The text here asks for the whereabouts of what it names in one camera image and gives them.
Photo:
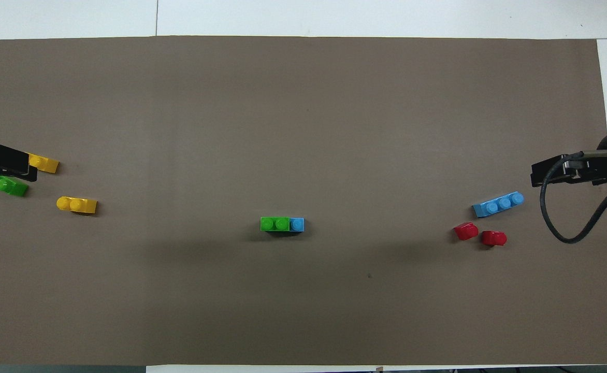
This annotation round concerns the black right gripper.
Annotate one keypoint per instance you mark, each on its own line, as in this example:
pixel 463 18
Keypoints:
pixel 596 168

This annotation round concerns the blue three-stud toy block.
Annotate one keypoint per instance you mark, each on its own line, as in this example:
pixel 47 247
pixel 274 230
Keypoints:
pixel 497 204
pixel 297 224

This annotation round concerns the green two-stud toy block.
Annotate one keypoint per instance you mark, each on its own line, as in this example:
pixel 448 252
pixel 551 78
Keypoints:
pixel 7 186
pixel 274 224

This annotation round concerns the yellow two-stud toy block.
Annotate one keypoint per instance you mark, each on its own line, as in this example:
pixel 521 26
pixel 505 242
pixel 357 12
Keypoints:
pixel 76 205
pixel 44 163

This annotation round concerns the red one-stud toy block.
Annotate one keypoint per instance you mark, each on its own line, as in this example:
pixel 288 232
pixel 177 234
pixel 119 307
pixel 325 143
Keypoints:
pixel 494 238
pixel 466 231

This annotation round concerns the brown table mat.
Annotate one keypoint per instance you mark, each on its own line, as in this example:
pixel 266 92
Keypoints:
pixel 303 129

